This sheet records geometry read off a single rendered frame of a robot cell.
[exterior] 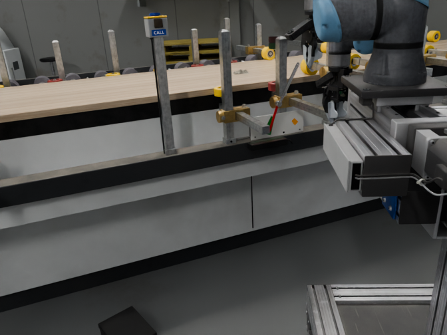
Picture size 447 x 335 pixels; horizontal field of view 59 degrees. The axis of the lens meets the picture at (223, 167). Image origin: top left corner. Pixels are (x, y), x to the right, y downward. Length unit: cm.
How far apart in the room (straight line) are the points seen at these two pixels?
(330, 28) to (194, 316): 131
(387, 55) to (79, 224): 143
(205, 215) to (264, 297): 49
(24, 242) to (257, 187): 112
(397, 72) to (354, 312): 87
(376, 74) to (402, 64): 6
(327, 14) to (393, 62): 20
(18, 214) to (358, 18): 131
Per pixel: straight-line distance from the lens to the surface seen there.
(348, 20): 104
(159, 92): 154
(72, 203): 165
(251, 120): 152
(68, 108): 173
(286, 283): 200
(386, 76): 107
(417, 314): 163
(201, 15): 659
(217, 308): 187
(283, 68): 172
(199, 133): 186
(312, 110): 161
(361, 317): 156
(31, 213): 166
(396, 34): 108
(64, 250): 197
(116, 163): 159
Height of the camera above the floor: 124
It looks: 22 degrees down
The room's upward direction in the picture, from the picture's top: 3 degrees counter-clockwise
